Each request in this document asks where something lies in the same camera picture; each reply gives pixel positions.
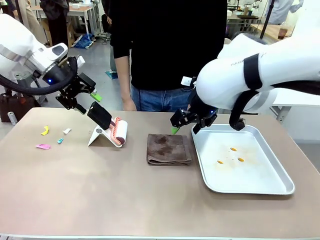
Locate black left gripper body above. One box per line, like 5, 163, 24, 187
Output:
42, 65, 87, 101

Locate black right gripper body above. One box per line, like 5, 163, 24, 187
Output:
187, 90, 218, 120

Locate pink lint roller black handle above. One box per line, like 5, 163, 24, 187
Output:
86, 101, 129, 149

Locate brown cloth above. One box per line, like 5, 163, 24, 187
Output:
146, 133, 193, 166

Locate person's right forearm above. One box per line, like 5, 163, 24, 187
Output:
115, 55, 136, 101

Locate person's right hand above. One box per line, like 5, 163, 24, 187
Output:
121, 96, 138, 112

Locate white phone stand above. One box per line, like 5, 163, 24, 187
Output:
87, 125, 126, 150

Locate blue plastic bag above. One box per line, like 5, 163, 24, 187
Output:
73, 33, 94, 50

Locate grey round stool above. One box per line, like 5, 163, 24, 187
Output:
13, 71, 34, 87

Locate brown leather bag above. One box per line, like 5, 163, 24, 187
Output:
0, 92, 36, 123

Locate bystander in blue jeans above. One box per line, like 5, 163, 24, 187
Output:
101, 0, 118, 73

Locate silver drink can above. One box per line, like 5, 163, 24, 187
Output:
7, 111, 18, 126

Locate silver metal tray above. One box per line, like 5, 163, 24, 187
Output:
191, 123, 296, 195

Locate bystander in black trousers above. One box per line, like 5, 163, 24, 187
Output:
39, 0, 70, 48

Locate person body black sweater jeans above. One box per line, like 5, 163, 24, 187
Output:
109, 0, 228, 113

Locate wood top table white legs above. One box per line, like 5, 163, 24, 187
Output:
31, 4, 94, 36

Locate bystander in beige clothes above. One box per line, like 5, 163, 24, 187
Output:
18, 0, 43, 46

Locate wooden top work table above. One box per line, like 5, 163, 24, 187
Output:
251, 23, 293, 43

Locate black stand pole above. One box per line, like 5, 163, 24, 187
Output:
259, 0, 276, 40

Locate brown glass jar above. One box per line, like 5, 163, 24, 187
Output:
277, 21, 288, 40

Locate bystander in light blue shirt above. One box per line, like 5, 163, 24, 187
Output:
264, 0, 305, 25

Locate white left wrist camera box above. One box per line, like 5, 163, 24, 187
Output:
74, 55, 86, 68

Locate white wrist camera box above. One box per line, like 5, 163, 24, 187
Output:
181, 76, 197, 88
74, 55, 86, 68

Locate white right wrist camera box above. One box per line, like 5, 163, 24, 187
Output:
181, 76, 197, 88

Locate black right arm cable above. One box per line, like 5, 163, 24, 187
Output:
229, 53, 320, 132

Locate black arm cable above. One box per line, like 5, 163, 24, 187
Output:
229, 53, 320, 132
0, 56, 78, 96

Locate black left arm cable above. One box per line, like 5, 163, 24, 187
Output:
0, 56, 78, 96

